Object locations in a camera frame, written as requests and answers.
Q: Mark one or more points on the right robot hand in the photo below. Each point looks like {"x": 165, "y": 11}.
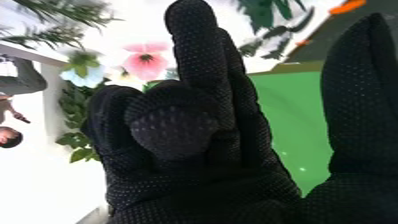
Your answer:
{"x": 197, "y": 173}

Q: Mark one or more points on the pink flower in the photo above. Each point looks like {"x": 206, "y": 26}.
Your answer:
{"x": 147, "y": 62}

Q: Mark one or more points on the white flower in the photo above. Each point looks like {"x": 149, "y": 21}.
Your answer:
{"x": 83, "y": 71}

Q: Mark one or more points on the person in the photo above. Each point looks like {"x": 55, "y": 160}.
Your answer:
{"x": 24, "y": 80}

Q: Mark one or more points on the green sprig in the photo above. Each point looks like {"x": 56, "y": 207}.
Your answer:
{"x": 65, "y": 11}
{"x": 261, "y": 11}
{"x": 51, "y": 36}
{"x": 278, "y": 45}

